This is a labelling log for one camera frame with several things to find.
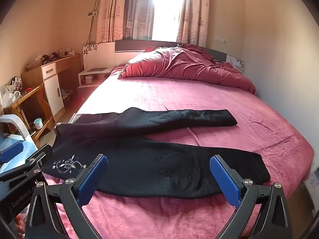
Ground pink fleece blanket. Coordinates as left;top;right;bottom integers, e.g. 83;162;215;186
15;63;315;239

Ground white chair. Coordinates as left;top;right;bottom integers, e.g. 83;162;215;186
0;114;34;142

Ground small wooden table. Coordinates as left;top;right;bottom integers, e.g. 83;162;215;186
4;83;55;147

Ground white and grey headboard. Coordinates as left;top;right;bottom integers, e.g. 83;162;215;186
82;40;246;74

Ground black wall cable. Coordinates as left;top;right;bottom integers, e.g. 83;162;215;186
86;0;103;45

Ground wooden desk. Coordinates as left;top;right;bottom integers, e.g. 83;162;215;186
21;55;81;123

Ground black pants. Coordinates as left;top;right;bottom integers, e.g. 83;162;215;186
41;107;271;200

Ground white box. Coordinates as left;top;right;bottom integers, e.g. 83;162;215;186
305;167;319;197

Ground blue cushion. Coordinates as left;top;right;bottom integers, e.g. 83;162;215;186
0;134;38;175

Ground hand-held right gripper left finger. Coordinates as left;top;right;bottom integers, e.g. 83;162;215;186
25;154;109;239

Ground patterned beige curtain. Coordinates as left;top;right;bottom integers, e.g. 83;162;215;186
96;0;155;44
177;0;210;48

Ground white nightstand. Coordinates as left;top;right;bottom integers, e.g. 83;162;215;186
78;68;112;88

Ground white desk cabinet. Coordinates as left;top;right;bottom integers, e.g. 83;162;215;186
41;62;66;116

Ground bright window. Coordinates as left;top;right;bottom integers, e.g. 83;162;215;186
150;0;186;41

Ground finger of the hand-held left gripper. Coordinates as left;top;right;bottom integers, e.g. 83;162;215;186
0;143;53;190
0;140;25;165

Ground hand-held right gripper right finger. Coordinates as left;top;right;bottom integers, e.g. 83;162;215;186
209;154;292;239

